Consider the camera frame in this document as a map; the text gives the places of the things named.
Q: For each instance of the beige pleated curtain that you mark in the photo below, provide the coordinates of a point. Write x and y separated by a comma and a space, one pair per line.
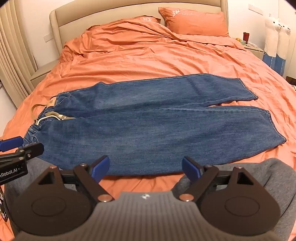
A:
13, 58

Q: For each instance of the beige upholstered headboard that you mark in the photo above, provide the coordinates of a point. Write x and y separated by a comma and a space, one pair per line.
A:
92, 14

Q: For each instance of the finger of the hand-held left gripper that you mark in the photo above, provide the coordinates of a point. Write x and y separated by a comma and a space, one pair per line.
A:
11, 143
32, 149

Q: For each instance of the white wall outlet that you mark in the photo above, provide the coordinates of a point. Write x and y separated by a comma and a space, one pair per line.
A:
255, 8

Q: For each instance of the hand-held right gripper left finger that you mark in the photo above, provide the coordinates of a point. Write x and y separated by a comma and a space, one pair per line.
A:
101, 168

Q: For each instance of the flat orange embroidered pillow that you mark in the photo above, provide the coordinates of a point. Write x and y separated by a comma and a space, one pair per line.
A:
148, 19

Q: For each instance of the orange duvet cover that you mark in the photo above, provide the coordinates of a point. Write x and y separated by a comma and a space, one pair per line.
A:
138, 60

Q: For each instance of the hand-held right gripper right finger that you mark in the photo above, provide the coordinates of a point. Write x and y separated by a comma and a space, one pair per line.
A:
190, 168

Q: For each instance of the blue denim pants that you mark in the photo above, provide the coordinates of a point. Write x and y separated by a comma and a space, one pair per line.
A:
150, 129

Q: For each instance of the large orange embroidered pillow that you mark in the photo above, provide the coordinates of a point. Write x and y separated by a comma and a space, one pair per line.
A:
194, 20

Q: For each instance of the white bedside table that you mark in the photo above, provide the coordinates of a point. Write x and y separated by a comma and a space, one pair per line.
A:
254, 49

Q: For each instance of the beige bedside table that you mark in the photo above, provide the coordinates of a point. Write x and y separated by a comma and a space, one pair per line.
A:
42, 74

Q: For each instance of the tan webbing belt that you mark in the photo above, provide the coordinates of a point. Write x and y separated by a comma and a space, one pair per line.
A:
51, 102

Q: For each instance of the white alpaca plush toy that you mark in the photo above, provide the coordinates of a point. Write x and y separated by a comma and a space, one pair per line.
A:
272, 37
285, 46

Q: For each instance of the white wall switch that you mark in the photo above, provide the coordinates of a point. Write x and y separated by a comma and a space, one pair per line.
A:
47, 38

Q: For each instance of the small red box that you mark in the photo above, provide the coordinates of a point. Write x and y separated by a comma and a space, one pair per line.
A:
246, 37

